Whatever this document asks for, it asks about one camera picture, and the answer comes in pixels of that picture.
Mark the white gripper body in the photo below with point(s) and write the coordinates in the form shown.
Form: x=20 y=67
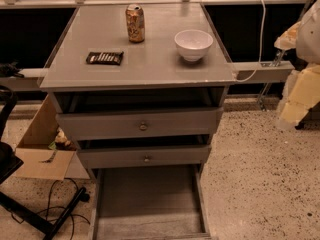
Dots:
x=310 y=37

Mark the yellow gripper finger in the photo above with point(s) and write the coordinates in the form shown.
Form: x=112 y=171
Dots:
x=287 y=40

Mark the grey bottom drawer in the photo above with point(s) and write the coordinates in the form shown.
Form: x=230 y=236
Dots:
x=149 y=203

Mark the grey drawer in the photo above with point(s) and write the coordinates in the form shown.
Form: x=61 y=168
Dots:
x=139 y=124
x=144 y=156
x=149 y=203

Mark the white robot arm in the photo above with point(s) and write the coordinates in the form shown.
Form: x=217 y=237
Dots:
x=303 y=87

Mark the grey top drawer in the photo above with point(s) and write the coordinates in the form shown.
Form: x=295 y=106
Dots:
x=139 y=124

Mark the grey drawer cabinet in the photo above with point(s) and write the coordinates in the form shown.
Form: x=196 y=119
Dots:
x=152 y=75

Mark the grey middle drawer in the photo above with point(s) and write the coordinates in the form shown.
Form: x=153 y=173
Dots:
x=144 y=156

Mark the white bowl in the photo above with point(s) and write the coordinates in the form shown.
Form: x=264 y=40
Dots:
x=192 y=45

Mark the orange soda can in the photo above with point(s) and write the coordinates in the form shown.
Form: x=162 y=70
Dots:
x=135 y=23

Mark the dark snack bar packet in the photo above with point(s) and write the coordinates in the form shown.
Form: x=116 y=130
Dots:
x=104 y=58

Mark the brown item in box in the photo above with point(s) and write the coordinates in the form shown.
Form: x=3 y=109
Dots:
x=62 y=142

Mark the metal railing beam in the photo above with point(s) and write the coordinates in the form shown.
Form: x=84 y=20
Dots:
x=264 y=73

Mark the cardboard box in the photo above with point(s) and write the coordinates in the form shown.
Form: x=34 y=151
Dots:
x=39 y=160

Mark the black stand frame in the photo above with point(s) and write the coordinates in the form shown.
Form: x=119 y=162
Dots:
x=38 y=194

